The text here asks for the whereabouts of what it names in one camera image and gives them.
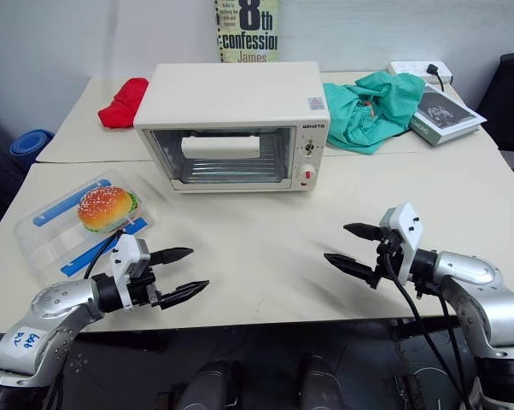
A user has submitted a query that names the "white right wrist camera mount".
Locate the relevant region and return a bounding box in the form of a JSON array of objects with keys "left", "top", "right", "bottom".
[{"left": 378, "top": 202, "right": 424, "bottom": 285}]

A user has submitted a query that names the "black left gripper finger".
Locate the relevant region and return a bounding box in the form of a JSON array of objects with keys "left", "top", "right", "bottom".
[
  {"left": 156, "top": 280, "right": 210, "bottom": 311},
  {"left": 149, "top": 246, "right": 195, "bottom": 267}
]

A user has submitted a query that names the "white power strip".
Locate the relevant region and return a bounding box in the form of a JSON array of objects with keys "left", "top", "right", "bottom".
[{"left": 387, "top": 61, "right": 454, "bottom": 85}]

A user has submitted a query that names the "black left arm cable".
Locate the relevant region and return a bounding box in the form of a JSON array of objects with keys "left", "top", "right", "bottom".
[{"left": 83, "top": 230, "right": 126, "bottom": 281}]

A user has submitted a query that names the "blue rolled mat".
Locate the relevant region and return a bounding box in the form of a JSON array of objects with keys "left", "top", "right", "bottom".
[{"left": 9, "top": 130, "right": 55, "bottom": 157}]

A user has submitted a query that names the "black chair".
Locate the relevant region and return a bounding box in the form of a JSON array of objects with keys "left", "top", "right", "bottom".
[{"left": 474, "top": 51, "right": 514, "bottom": 151}]

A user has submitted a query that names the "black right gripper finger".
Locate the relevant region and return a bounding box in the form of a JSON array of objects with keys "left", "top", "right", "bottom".
[
  {"left": 343, "top": 222, "right": 384, "bottom": 243},
  {"left": 324, "top": 252, "right": 378, "bottom": 286}
]

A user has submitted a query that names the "grey and white book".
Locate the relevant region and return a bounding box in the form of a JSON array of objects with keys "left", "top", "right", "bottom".
[{"left": 407, "top": 84, "right": 488, "bottom": 148}]

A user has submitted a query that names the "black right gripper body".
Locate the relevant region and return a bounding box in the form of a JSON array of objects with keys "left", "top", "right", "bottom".
[{"left": 370, "top": 232, "right": 406, "bottom": 290}]

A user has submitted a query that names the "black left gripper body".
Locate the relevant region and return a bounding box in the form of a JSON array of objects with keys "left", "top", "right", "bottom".
[{"left": 126, "top": 269, "right": 164, "bottom": 309}]

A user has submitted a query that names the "toy hamburger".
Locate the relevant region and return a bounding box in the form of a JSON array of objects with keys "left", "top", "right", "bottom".
[{"left": 77, "top": 186, "right": 141, "bottom": 235}]

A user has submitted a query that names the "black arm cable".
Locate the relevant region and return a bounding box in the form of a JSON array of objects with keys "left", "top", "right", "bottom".
[
  {"left": 83, "top": 230, "right": 126, "bottom": 281},
  {"left": 383, "top": 251, "right": 474, "bottom": 410}
]

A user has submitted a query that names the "clear container with blue clips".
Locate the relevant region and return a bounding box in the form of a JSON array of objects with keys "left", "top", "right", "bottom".
[{"left": 12, "top": 169, "right": 155, "bottom": 283}]

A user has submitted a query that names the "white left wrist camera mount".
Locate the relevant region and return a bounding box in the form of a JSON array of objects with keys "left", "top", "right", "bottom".
[{"left": 110, "top": 233, "right": 151, "bottom": 309}]

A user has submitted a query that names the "red cloth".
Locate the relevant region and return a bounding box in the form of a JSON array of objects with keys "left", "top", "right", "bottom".
[{"left": 97, "top": 77, "right": 150, "bottom": 129}]

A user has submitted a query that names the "green cloth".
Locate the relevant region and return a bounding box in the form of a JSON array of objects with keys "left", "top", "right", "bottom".
[{"left": 323, "top": 71, "right": 427, "bottom": 155}]

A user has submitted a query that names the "black table frame bar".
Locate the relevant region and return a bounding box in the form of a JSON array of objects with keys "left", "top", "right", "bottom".
[{"left": 394, "top": 316, "right": 459, "bottom": 339}]

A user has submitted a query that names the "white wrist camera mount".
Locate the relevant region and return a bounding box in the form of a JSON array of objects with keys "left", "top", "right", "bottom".
[
  {"left": 110, "top": 233, "right": 151, "bottom": 309},
  {"left": 378, "top": 202, "right": 424, "bottom": 285}
]

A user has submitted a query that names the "black plug with cable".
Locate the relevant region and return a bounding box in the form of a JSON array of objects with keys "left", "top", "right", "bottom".
[{"left": 425, "top": 63, "right": 447, "bottom": 93}]

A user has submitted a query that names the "dark rounded shape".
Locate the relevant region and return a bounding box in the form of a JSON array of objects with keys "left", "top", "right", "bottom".
[
  {"left": 183, "top": 360, "right": 244, "bottom": 410},
  {"left": 298, "top": 354, "right": 353, "bottom": 410}
]

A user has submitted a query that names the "cream toaster oven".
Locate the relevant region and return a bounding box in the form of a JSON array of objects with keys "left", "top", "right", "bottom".
[{"left": 135, "top": 61, "right": 330, "bottom": 196}]

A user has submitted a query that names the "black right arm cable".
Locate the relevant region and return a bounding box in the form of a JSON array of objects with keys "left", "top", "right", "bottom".
[{"left": 383, "top": 251, "right": 474, "bottom": 410}]

